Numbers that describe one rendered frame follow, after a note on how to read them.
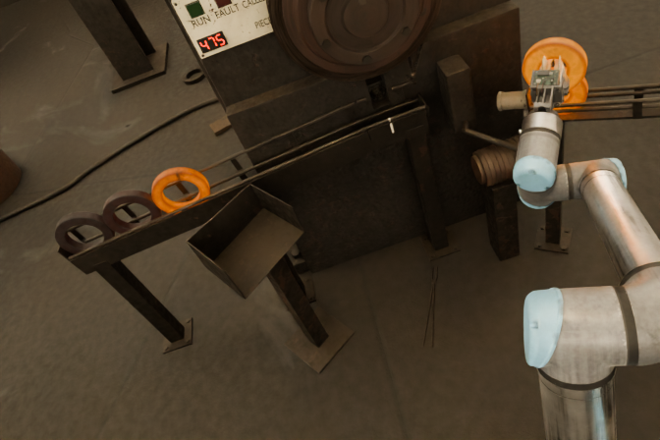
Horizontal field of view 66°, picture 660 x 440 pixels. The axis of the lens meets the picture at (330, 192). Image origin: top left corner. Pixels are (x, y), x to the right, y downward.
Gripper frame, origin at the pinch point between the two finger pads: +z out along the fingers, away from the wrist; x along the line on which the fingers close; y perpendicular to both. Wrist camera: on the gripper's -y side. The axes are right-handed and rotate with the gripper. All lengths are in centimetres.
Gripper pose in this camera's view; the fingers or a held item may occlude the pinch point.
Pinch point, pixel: (554, 60)
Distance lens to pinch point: 148.3
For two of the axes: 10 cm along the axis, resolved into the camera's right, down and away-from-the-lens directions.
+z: 2.9, -8.9, 3.6
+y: -3.9, -4.5, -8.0
